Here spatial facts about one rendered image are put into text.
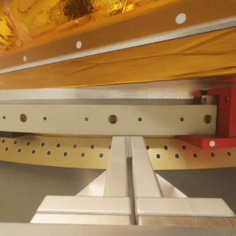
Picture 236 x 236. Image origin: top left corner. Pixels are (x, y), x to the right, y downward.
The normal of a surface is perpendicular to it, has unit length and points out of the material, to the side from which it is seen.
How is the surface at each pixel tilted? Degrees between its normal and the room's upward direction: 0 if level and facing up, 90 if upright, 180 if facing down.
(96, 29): 92
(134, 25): 91
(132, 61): 90
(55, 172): 62
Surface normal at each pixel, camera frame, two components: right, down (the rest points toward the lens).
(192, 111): 0.07, 0.08
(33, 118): -0.22, 0.08
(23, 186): -0.22, -0.40
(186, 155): 0.07, -0.40
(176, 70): -0.52, 0.07
